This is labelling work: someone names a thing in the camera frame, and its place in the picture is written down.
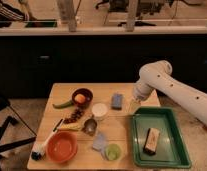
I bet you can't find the light blue cloth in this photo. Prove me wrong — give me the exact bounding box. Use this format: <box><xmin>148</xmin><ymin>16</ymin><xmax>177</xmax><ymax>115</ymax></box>
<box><xmin>92</xmin><ymin>132</ymin><xmax>107</xmax><ymax>157</ymax></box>

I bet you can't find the blue sponge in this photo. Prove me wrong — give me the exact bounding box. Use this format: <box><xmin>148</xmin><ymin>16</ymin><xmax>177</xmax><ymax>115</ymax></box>
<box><xmin>111</xmin><ymin>94</ymin><xmax>123</xmax><ymax>110</ymax></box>

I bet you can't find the green plastic tray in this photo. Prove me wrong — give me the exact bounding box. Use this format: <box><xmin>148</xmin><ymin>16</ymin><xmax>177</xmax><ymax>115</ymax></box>
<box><xmin>130</xmin><ymin>107</ymin><xmax>191</xmax><ymax>169</ymax></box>

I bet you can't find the green plastic cup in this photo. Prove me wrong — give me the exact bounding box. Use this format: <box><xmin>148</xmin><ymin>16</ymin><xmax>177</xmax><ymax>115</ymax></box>
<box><xmin>105</xmin><ymin>144</ymin><xmax>121</xmax><ymax>161</ymax></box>

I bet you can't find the orange plastic bowl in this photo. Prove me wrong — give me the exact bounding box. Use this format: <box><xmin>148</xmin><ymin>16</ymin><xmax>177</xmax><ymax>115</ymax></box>
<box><xmin>46</xmin><ymin>131</ymin><xmax>78</xmax><ymax>163</ymax></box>

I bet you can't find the orange fruit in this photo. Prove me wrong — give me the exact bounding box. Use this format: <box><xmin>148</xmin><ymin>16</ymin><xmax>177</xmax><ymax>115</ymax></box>
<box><xmin>74</xmin><ymin>94</ymin><xmax>86</xmax><ymax>104</ymax></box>

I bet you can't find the white cup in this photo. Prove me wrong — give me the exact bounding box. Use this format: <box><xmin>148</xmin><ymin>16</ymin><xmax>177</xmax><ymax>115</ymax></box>
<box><xmin>92</xmin><ymin>103</ymin><xmax>108</xmax><ymax>121</ymax></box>

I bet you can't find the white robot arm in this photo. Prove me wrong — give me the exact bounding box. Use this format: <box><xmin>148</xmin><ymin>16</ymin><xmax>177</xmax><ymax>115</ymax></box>
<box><xmin>132</xmin><ymin>60</ymin><xmax>207</xmax><ymax>127</ymax></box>

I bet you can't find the green chili pepper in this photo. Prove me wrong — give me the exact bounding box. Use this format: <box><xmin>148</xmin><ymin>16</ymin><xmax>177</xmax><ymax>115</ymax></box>
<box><xmin>52</xmin><ymin>100</ymin><xmax>74</xmax><ymax>109</ymax></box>

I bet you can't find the red grapes bunch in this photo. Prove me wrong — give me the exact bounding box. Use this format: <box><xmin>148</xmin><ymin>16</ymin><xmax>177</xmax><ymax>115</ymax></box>
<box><xmin>63</xmin><ymin>108</ymin><xmax>84</xmax><ymax>124</ymax></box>

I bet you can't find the dark brown bowl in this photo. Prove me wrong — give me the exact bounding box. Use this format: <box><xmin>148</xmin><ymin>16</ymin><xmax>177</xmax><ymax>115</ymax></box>
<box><xmin>72</xmin><ymin>88</ymin><xmax>93</xmax><ymax>108</ymax></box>

